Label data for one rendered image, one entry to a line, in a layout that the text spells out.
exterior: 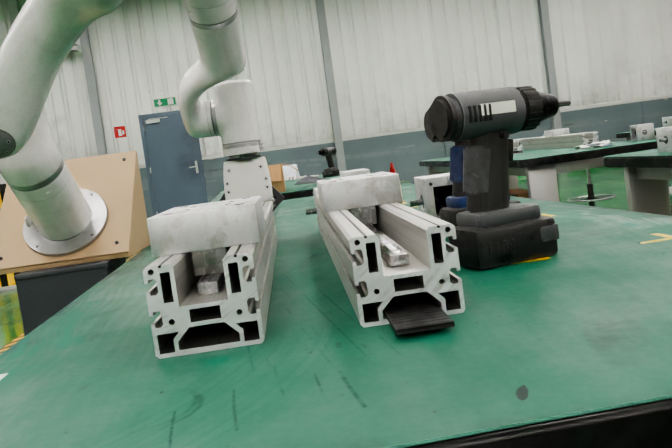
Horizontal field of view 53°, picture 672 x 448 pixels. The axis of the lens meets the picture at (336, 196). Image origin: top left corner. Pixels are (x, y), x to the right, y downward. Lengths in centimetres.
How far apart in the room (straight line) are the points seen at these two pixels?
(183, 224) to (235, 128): 74
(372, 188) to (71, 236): 86
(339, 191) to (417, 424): 56
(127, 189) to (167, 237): 98
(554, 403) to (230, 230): 38
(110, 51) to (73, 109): 122
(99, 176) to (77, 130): 1113
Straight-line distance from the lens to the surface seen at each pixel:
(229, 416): 48
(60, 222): 158
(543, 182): 387
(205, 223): 70
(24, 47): 129
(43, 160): 147
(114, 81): 1278
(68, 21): 124
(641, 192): 306
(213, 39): 129
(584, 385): 46
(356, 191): 94
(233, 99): 143
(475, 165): 85
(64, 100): 1298
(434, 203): 130
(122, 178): 171
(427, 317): 61
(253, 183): 144
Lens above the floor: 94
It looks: 4 degrees down
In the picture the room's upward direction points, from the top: 8 degrees counter-clockwise
